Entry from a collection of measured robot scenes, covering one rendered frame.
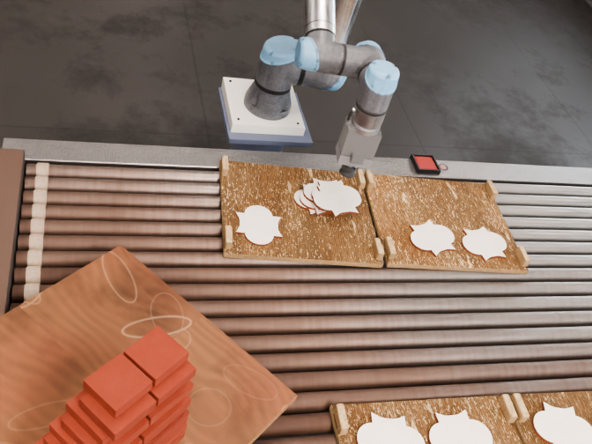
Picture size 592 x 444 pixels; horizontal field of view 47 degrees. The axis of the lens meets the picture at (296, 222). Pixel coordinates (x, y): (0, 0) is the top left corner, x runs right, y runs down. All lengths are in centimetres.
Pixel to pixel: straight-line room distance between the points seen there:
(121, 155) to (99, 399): 102
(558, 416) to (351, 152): 77
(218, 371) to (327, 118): 267
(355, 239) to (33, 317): 83
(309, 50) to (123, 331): 75
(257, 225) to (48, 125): 191
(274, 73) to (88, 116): 164
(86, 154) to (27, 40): 221
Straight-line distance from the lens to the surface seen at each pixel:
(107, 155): 192
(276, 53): 206
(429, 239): 189
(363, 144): 169
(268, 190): 186
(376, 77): 158
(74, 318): 140
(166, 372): 104
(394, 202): 197
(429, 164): 217
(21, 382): 132
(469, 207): 207
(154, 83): 383
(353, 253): 177
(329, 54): 165
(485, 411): 162
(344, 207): 182
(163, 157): 193
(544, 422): 167
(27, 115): 355
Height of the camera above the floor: 216
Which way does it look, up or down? 43 degrees down
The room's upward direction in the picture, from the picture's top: 18 degrees clockwise
